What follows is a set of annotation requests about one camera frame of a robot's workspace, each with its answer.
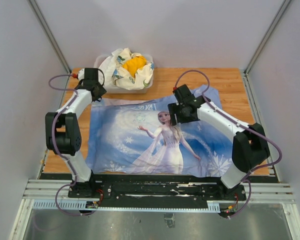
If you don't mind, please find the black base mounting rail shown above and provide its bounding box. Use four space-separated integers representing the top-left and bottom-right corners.
78 174 247 209

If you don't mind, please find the yellow orange cloth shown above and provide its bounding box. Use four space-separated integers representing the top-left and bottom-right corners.
122 55 147 77

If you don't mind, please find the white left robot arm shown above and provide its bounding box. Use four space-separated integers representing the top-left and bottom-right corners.
45 68 107 198

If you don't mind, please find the white crumpled cloth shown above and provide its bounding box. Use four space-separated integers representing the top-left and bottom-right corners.
99 55 117 88

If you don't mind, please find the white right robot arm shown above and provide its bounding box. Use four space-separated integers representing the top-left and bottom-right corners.
168 84 270 200

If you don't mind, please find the left aluminium frame post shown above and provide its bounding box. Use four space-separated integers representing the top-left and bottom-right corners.
27 0 71 73

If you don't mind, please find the translucent plastic bin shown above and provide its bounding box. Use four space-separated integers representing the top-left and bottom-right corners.
93 54 154 94

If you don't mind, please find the pink blue printed pillowcase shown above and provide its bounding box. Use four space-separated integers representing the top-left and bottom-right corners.
85 95 232 177

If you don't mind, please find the aluminium frame post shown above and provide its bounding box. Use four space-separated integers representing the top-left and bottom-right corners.
243 0 294 75
27 0 71 73

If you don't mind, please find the white slotted cable duct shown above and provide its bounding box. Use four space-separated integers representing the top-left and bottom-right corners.
32 199 221 213

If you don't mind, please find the right aluminium frame post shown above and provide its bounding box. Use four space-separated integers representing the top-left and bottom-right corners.
243 0 294 75

